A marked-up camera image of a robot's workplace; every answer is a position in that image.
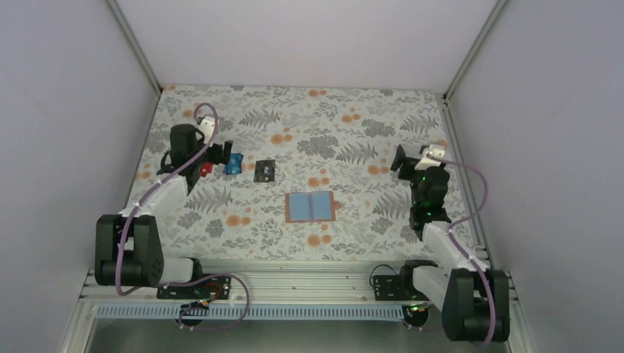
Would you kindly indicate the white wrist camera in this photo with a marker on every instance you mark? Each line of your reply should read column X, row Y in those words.
column 436, row 154
column 208, row 126

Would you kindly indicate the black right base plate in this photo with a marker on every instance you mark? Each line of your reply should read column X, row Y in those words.
column 391, row 288

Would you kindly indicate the blue credit card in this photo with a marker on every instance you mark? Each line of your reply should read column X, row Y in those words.
column 237, row 155
column 234, row 167

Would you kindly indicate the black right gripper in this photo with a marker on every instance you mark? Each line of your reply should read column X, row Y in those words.
column 399, row 159

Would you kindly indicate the floral patterned table mat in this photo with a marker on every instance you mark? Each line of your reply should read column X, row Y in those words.
column 321, row 139

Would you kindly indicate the grey slotted cable duct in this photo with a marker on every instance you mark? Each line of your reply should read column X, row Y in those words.
column 231, row 312

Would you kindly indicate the red VIP card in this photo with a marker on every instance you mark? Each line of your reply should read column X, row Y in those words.
column 205, row 169

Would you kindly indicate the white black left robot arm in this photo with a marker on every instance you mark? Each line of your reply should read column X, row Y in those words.
column 128, row 252

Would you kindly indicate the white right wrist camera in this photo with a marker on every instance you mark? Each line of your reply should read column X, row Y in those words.
column 436, row 154

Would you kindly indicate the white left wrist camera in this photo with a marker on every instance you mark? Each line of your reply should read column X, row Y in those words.
column 208, row 126

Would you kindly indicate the black VIP card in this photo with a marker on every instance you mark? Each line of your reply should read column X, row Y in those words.
column 262, row 171
column 272, row 164

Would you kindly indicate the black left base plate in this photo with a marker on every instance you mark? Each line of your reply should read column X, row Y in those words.
column 217, row 288

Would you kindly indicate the aluminium mounting rail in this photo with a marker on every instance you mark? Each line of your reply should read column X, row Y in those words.
column 271, row 282

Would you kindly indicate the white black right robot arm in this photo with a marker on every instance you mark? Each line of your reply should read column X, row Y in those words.
column 473, row 298

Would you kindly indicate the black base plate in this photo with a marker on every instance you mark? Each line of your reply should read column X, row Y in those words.
column 217, row 288
column 391, row 288

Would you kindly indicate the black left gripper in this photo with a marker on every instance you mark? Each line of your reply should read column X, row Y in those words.
column 216, row 158

